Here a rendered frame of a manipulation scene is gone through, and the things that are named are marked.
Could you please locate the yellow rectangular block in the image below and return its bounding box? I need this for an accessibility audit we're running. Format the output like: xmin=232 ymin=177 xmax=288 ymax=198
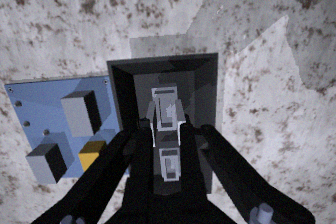
xmin=78 ymin=140 xmax=107 ymax=172

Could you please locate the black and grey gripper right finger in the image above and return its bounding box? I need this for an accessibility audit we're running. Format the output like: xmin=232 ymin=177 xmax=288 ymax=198
xmin=175 ymin=99 xmax=316 ymax=224

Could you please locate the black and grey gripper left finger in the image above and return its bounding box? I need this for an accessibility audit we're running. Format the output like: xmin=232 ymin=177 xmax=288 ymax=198
xmin=30 ymin=101 xmax=157 ymax=224

